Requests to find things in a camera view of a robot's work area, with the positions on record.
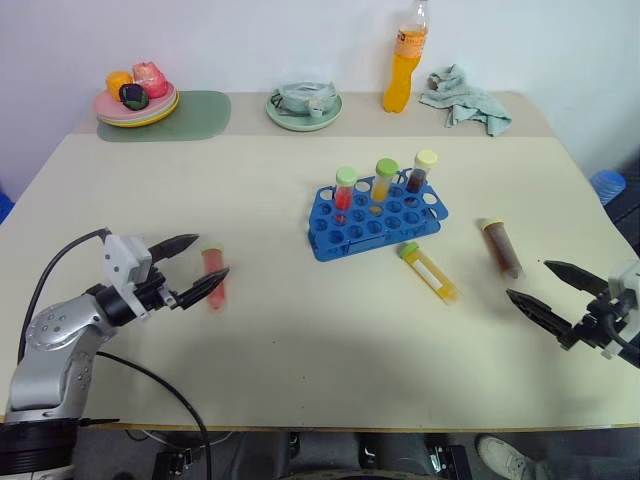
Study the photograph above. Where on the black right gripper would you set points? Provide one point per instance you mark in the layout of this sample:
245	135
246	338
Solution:
595	327

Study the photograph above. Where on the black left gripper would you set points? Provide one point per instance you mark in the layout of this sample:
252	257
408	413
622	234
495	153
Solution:
154	294

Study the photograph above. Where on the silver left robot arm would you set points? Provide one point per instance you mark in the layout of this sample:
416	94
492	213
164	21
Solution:
55	325

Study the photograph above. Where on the red tube green cap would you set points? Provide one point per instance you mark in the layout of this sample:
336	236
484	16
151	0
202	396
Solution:
345	192
216	270

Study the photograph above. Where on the brown tube yellow cap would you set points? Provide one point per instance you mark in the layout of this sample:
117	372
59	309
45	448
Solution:
502	247

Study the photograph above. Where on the yellow tube green cap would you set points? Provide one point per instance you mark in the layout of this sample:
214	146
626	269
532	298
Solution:
382	182
430	272

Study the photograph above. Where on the dark tube pale yellow cap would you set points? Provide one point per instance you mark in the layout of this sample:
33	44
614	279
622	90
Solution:
417	177

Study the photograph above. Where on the blue test tube rack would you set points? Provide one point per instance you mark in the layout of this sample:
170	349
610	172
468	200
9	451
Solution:
370	232

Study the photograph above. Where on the dark object beside table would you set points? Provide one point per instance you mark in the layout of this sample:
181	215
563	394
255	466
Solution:
625	215

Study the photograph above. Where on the blue ribbed container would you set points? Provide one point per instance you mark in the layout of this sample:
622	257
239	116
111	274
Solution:
607	186

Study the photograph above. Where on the yellow plate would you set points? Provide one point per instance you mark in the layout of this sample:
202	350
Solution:
150	123

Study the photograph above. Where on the green placemat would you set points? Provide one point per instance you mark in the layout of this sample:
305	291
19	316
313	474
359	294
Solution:
205	115

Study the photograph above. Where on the white shoe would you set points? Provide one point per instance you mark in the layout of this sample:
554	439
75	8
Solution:
502	457

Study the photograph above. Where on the pink plate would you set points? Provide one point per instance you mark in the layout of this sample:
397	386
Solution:
107	107

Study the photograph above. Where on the dark purple toy fruit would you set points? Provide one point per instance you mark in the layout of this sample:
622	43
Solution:
133	96

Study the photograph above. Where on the pale green plate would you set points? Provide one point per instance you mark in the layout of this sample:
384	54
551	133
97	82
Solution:
300	122

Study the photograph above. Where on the pink toy food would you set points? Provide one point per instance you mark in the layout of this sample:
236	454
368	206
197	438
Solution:
150	80

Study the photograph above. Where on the blue plastic object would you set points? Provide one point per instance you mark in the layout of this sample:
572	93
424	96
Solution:
5	205

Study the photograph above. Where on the orange toy fruit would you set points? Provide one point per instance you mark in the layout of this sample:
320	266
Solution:
119	84

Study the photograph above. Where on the pale grey-green bowl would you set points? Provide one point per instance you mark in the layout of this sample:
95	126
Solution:
300	97

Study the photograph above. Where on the pale green crumpled cloth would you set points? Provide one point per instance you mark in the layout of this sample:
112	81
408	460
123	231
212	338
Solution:
465	102

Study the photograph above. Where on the orange soda plastic bottle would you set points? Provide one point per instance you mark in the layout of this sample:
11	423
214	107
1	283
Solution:
399	75

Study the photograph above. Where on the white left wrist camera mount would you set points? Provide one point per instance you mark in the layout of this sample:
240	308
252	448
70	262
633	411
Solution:
125	255

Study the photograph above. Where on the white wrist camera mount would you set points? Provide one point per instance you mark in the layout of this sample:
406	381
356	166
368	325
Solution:
627	282
125	255

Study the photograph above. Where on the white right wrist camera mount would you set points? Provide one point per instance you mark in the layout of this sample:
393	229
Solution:
627	282

